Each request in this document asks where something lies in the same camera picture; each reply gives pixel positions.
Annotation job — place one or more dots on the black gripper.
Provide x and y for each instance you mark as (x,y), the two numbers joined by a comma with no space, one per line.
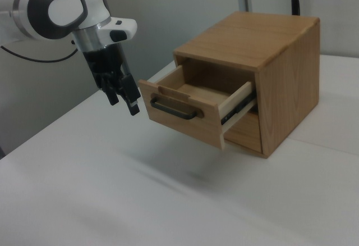
(105,60)

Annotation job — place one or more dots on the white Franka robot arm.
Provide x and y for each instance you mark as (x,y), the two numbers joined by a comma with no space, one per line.
(36,10)

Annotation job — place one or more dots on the wooden two-drawer cabinet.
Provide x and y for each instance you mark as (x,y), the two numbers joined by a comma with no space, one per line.
(291,88)

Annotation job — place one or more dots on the black drawer slide rail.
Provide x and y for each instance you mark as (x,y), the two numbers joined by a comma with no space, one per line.
(238,108)

